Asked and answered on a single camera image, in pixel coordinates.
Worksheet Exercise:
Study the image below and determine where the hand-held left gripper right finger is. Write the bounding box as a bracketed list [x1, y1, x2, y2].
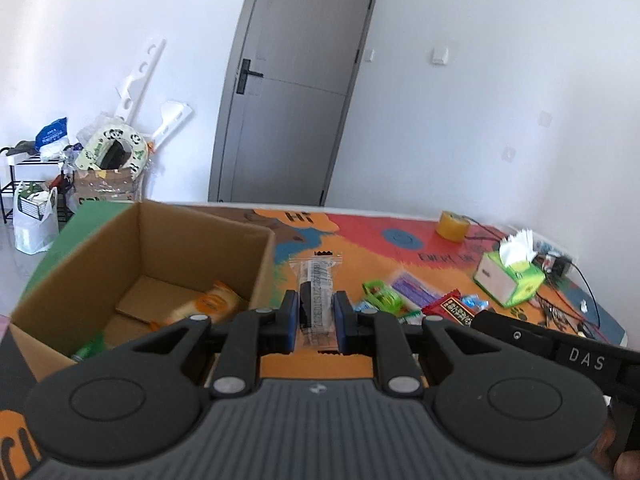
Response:
[332, 290, 501, 399]

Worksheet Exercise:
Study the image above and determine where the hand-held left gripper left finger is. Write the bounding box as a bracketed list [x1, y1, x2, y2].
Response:
[132, 290, 301, 399]

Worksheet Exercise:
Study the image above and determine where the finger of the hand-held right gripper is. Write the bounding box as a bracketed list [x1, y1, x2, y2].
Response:
[472, 310, 560, 358]

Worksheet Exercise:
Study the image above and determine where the clear packet of black cookies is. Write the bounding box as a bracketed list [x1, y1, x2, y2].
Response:
[289, 252, 346, 357]

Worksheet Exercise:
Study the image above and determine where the purple snack packet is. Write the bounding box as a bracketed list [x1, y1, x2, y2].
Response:
[390, 270, 444, 311]

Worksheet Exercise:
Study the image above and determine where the beige wafer packet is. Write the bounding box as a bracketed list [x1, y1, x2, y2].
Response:
[165, 280, 249, 327]

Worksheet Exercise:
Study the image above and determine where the green triangular snack packet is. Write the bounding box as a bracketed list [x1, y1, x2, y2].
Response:
[70, 332, 109, 362]

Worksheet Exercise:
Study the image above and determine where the small green snack packet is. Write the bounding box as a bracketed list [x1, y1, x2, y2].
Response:
[362, 280, 404, 314]

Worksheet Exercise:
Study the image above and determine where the green tissue box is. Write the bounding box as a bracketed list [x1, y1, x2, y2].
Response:
[474, 229, 546, 309]

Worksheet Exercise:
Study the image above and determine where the colourful cartoon table mat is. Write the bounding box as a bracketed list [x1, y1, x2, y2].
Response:
[0, 202, 626, 480]

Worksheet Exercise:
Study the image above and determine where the red snack packet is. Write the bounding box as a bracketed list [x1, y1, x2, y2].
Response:
[422, 290, 477, 332]

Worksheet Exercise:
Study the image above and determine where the white power strip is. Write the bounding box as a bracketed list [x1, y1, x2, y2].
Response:
[535, 242, 576, 278]

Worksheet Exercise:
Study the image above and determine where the yellow tape roll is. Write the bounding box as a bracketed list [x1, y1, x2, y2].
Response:
[436, 211, 471, 243]

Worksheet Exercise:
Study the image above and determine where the short white foam board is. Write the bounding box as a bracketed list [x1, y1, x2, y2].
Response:
[150, 101, 193, 147]

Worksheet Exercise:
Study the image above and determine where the grey room door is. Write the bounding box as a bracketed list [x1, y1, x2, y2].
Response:
[209, 0, 383, 206]

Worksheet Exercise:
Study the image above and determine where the white shopping bag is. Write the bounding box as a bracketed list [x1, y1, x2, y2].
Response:
[12, 180, 60, 255]

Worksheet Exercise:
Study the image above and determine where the tall white foam board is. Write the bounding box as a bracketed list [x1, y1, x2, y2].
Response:
[116, 37, 166, 124]

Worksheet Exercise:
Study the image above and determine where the blue plastic bag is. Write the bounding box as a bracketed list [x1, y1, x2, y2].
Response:
[35, 117, 69, 154]

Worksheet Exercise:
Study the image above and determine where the black shoe rack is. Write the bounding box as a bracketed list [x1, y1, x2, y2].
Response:
[0, 146, 76, 224]

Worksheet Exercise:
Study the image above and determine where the black cable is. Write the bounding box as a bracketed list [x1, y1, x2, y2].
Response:
[465, 215, 602, 332]

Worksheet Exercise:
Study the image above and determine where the black door handle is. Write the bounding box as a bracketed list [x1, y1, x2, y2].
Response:
[236, 59, 264, 95]

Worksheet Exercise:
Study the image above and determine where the panda print seat ring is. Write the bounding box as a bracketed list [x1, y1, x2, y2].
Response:
[75, 122, 152, 177]

